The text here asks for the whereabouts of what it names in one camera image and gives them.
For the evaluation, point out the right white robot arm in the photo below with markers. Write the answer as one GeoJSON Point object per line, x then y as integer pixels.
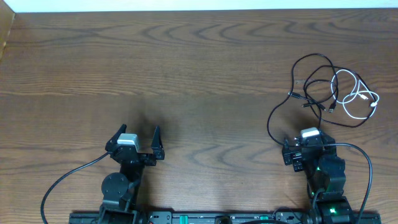
{"type": "Point", "coordinates": [325, 172]}

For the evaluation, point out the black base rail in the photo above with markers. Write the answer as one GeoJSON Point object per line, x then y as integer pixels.
{"type": "Point", "coordinates": [184, 218]}

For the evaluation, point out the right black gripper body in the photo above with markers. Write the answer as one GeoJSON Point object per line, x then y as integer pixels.
{"type": "Point", "coordinates": [295, 157]}

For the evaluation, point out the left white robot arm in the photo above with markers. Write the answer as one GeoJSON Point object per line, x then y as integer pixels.
{"type": "Point", "coordinates": [120, 189]}

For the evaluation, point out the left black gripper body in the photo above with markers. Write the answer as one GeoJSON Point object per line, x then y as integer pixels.
{"type": "Point", "coordinates": [145, 161]}

